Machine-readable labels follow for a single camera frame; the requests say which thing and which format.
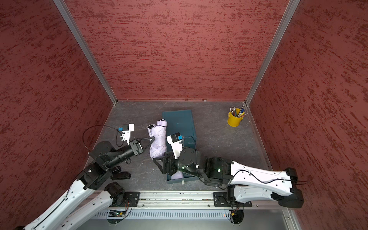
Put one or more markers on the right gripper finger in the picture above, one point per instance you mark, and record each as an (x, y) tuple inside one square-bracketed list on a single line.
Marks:
[(161, 163), (161, 156)]

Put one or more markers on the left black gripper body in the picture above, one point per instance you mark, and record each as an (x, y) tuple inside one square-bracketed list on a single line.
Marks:
[(134, 148)]

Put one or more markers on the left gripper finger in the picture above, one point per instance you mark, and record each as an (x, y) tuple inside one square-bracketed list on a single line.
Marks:
[(150, 139), (147, 146)]

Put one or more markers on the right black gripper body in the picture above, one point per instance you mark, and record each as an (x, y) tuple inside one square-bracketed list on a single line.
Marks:
[(179, 163)]

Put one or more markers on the lilac umbrella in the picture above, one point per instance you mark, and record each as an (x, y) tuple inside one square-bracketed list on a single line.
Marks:
[(177, 175), (158, 147)]

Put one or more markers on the teal three-drawer cabinet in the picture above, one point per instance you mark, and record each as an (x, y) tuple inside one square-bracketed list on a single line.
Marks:
[(181, 124)]

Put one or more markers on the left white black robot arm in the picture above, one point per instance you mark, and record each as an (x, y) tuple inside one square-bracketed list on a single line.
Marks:
[(62, 214)]

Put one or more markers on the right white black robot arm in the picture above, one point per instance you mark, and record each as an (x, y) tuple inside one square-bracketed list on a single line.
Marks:
[(242, 183)]

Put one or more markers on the black block near left base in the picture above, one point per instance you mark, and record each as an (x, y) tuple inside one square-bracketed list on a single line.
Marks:
[(115, 170)]

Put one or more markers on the yellow pen cup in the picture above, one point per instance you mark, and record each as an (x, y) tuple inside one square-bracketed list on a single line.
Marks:
[(234, 121)]

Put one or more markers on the pens in cup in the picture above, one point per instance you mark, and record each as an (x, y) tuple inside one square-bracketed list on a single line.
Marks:
[(237, 112)]

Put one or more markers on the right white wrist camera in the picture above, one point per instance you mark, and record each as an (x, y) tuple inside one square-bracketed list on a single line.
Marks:
[(176, 142)]

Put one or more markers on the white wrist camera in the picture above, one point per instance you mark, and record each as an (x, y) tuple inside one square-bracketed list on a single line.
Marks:
[(176, 142), (125, 132)]

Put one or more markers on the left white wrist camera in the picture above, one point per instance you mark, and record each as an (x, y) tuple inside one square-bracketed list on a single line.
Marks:
[(125, 132)]

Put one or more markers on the aluminium front rail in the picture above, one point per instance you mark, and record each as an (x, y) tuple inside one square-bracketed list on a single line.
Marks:
[(190, 200)]

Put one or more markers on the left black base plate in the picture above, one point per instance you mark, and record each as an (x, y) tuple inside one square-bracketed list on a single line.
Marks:
[(126, 199)]

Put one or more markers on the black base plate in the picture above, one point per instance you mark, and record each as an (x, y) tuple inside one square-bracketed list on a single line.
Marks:
[(126, 199), (220, 199)]

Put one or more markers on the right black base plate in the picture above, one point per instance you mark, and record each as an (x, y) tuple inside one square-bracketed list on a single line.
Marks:
[(220, 199)]

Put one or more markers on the left aluminium corner post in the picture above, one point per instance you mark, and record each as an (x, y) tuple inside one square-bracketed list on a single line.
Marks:
[(68, 18)]

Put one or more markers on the aluminium corner post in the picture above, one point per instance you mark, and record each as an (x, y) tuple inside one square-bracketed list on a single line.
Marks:
[(284, 22), (68, 18)]

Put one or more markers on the right aluminium corner post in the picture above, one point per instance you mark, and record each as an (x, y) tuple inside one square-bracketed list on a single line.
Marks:
[(284, 22)]

